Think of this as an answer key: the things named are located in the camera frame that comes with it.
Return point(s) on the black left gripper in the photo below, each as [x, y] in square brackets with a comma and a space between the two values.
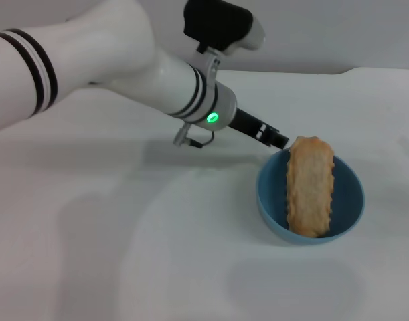
[247, 123]

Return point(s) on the blue bowl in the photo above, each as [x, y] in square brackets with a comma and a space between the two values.
[274, 194]

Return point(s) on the ridged orange bread loaf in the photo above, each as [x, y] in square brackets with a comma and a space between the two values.
[309, 187]

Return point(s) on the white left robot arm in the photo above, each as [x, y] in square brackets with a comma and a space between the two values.
[107, 63]

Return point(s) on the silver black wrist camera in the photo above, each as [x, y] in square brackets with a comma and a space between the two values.
[221, 25]

